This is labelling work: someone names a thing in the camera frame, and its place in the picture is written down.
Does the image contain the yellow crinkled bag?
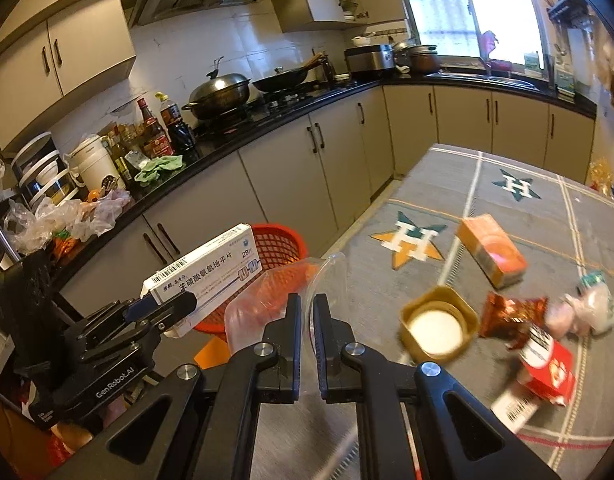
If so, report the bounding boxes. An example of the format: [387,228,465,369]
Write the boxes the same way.
[587,157,614,196]

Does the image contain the white medicine box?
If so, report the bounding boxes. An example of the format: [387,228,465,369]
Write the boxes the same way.
[141,222,264,340]

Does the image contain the black frying pan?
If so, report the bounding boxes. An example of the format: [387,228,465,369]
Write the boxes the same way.
[251,52,333,92]

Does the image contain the yellow square cup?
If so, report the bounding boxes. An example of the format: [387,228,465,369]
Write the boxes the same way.
[398,285,480,365]

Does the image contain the beige base cabinets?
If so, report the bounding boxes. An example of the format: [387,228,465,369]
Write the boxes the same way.
[57,82,598,321]

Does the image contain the black wall rack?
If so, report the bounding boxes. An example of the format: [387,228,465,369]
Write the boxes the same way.
[540,0,595,31]

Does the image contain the red snack wrapper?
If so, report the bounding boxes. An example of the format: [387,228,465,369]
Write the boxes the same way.
[490,322,577,433]

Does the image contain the knotted pinkish plastic bag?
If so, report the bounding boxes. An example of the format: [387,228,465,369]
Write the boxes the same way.
[544,285,613,337]

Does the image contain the silver rice cooker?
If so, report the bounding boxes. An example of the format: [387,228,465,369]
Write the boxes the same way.
[343,44,395,75]

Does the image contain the green white carton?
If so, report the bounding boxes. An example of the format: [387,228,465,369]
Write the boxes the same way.
[554,55,578,98]

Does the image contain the clear plastic bag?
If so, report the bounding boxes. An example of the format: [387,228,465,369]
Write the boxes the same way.
[224,252,348,361]

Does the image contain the beige corner wall cabinet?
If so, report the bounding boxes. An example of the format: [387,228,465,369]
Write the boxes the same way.
[272,0,408,36]

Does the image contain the grey printed tablecloth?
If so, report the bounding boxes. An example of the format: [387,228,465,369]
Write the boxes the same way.
[257,142,614,480]

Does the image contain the white electric kettle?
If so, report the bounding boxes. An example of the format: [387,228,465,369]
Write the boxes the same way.
[67,133,125,191]

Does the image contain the orange cardboard box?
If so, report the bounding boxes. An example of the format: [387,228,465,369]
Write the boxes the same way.
[455,214,529,290]

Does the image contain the black white stacked appliance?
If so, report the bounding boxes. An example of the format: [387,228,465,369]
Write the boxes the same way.
[11,131,80,211]

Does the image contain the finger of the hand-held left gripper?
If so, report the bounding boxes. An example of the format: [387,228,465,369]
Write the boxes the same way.
[121,299,152,325]
[146,290,199,335]

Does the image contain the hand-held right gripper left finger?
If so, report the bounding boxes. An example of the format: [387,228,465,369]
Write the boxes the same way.
[47,292,304,480]

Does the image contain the dark bottle yellow cap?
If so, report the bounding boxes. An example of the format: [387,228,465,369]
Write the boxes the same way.
[154,91,198,153]

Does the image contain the heap of plastic bags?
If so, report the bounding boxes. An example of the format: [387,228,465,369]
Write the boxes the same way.
[2,190,132,256]

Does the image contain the brown pot with lid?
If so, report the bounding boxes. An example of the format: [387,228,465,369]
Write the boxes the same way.
[407,44,443,73]

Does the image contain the kitchen window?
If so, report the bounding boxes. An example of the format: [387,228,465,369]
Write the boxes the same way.
[394,0,550,61]

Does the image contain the orange flat board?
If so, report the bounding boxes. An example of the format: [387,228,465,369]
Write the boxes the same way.
[194,335,233,376]

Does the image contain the steel wok with lid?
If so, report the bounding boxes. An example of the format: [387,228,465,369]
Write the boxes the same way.
[181,57,253,121]

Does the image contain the steel pot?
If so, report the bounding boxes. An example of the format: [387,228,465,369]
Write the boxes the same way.
[392,40,418,68]

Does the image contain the green cloth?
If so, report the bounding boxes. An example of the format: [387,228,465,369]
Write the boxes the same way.
[134,155,185,186]

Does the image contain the cluster of condiment bottles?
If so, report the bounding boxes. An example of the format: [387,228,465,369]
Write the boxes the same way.
[98,121,150,183]

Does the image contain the purple cloth on faucet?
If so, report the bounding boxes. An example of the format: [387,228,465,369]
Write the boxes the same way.
[480,30,502,61]

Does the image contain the black gas stove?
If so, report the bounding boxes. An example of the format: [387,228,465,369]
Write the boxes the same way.
[194,87,358,133]

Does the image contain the red plastic mesh basket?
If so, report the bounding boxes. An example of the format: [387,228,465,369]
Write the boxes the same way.
[192,223,309,336]

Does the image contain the steel sink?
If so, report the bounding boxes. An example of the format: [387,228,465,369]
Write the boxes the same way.
[427,69,542,92]

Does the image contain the red label sauce bottle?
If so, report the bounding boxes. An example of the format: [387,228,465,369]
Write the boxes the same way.
[137,98,174,158]

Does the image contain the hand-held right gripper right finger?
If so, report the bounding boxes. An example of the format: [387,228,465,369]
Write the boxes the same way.
[313,294,563,480]

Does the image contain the green white packet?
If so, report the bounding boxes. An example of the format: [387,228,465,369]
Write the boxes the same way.
[576,269,613,301]

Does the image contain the brown snack wrapper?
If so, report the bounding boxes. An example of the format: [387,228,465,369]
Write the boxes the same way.
[480,291,549,351]

